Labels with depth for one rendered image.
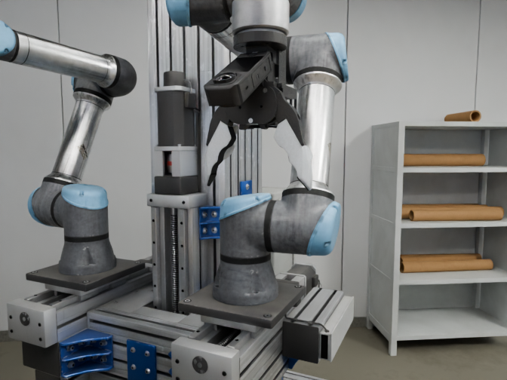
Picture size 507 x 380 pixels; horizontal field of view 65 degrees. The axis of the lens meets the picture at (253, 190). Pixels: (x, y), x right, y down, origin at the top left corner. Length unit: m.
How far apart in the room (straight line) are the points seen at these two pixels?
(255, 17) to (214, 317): 0.59
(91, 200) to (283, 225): 0.55
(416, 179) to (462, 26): 1.17
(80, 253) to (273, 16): 0.84
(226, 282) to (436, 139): 2.64
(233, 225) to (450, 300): 2.90
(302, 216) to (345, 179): 2.25
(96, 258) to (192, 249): 0.27
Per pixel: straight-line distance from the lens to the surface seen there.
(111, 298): 1.24
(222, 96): 0.46
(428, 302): 3.53
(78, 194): 1.15
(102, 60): 1.24
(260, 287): 0.89
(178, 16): 0.72
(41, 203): 1.29
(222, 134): 0.54
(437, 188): 3.36
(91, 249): 1.17
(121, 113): 2.99
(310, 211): 0.83
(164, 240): 1.12
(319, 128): 0.91
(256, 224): 0.85
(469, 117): 3.04
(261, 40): 0.53
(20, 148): 3.20
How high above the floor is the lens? 1.37
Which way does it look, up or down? 6 degrees down
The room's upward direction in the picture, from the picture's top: straight up
